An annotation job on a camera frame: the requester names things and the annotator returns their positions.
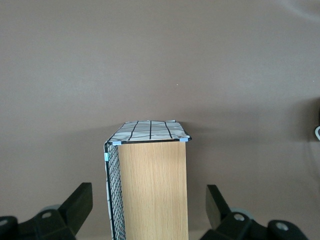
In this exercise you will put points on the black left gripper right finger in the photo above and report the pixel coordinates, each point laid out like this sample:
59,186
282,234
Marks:
222,220

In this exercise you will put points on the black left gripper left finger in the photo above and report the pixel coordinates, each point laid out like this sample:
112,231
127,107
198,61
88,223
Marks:
75,207

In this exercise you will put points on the white two-slot toaster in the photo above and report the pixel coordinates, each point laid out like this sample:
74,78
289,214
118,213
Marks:
317,132

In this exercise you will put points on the light wooden shelf insert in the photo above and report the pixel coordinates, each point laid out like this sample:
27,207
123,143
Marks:
153,190

